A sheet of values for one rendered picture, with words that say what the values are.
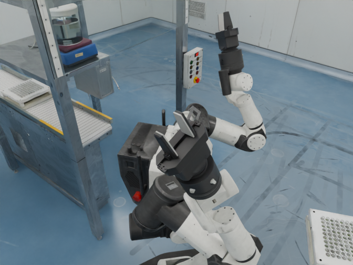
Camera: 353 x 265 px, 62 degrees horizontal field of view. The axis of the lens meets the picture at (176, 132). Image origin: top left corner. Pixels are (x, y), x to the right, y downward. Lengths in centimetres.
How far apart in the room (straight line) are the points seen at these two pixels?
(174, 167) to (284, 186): 219
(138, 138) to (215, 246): 46
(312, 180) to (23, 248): 232
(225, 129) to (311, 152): 197
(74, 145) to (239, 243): 109
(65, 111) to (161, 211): 83
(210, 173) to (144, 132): 54
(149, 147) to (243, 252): 45
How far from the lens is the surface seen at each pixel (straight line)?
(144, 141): 105
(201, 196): 64
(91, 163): 209
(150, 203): 87
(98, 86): 169
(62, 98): 149
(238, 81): 114
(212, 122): 121
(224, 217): 77
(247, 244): 81
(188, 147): 55
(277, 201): 256
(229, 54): 114
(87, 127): 189
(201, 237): 87
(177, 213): 86
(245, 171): 273
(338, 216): 138
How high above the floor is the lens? 186
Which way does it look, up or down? 37 degrees down
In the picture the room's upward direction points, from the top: straight up
